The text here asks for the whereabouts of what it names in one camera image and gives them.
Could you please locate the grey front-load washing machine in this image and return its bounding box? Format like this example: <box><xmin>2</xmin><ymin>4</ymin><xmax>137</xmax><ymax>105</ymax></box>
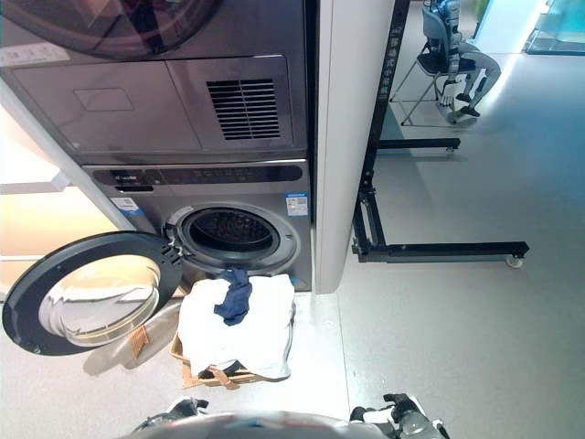
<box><xmin>80</xmin><ymin>158</ymin><xmax>314</xmax><ymax>297</ymax></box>

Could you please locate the white cloth garment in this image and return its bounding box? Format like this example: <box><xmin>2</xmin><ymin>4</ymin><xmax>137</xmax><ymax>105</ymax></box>
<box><xmin>177</xmin><ymin>274</ymin><xmax>297</xmax><ymax>380</ymax></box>

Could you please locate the seated silver humanoid robot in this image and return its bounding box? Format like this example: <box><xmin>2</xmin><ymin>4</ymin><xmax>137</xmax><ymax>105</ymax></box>
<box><xmin>429</xmin><ymin>0</ymin><xmax>503</xmax><ymax>123</ymax></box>

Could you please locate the black wheeled metal stand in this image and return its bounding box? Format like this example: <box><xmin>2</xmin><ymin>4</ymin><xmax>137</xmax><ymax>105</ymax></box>
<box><xmin>350</xmin><ymin>0</ymin><xmax>531</xmax><ymax>270</ymax></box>

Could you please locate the blue energy label sticker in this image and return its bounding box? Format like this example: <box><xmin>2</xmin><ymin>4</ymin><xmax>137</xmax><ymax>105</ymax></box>
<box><xmin>285</xmin><ymin>192</ymin><xmax>310</xmax><ymax>217</ymax></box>

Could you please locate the white partition panel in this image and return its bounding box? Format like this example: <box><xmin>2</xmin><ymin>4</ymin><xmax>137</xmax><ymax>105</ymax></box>
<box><xmin>314</xmin><ymin>0</ymin><xmax>402</xmax><ymax>295</ymax></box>

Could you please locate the grey folding chair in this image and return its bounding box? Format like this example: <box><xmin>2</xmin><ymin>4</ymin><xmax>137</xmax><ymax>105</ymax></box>
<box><xmin>388</xmin><ymin>4</ymin><xmax>479</xmax><ymax>128</ymax></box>

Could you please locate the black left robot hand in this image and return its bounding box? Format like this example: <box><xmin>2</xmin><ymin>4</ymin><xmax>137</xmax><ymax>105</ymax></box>
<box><xmin>160</xmin><ymin>397</ymin><xmax>210</xmax><ymax>423</ymax></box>

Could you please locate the silver robot torso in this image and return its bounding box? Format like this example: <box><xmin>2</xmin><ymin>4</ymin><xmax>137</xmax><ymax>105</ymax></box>
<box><xmin>119</xmin><ymin>410</ymin><xmax>399</xmax><ymax>439</ymax></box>

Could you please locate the grey stacked dryer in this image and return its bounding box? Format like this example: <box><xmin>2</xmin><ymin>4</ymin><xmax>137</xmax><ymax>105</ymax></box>
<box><xmin>0</xmin><ymin>0</ymin><xmax>308</xmax><ymax>166</ymax></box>

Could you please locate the woven wicker laundry basket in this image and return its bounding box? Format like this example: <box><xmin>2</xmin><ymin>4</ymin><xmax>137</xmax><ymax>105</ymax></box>
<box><xmin>130</xmin><ymin>325</ymin><xmax>275</xmax><ymax>391</ymax></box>

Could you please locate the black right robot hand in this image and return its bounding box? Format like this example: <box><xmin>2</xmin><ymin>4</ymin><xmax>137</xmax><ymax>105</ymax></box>
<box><xmin>349</xmin><ymin>392</ymin><xmax>452</xmax><ymax>439</ymax></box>

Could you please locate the round washing machine door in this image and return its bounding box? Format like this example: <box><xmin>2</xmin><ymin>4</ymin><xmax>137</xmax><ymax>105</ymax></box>
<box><xmin>1</xmin><ymin>230</ymin><xmax>185</xmax><ymax>358</ymax></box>

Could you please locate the dark blue garment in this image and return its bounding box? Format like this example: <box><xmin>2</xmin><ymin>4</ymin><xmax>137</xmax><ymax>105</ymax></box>
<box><xmin>213</xmin><ymin>268</ymin><xmax>254</xmax><ymax>327</ymax></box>

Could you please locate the light wooden cabinet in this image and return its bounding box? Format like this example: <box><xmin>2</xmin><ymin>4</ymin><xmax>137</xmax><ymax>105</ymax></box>
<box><xmin>0</xmin><ymin>80</ymin><xmax>127</xmax><ymax>303</ymax></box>

